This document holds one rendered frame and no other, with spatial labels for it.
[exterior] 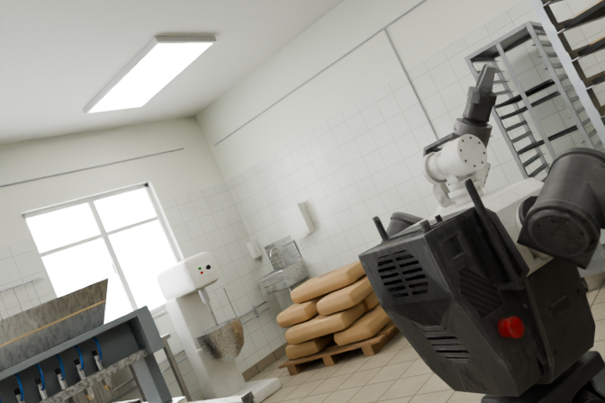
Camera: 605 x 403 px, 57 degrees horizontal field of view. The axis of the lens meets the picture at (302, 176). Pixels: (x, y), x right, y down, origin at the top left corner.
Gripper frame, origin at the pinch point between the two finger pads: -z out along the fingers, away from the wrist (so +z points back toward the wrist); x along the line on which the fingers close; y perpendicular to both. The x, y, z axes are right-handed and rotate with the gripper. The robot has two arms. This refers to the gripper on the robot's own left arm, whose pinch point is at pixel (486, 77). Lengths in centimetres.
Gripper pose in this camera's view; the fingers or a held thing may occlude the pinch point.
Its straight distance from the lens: 141.0
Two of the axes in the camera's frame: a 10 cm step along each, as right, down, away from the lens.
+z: -1.6, 9.3, 3.3
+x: -1.8, 3.0, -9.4
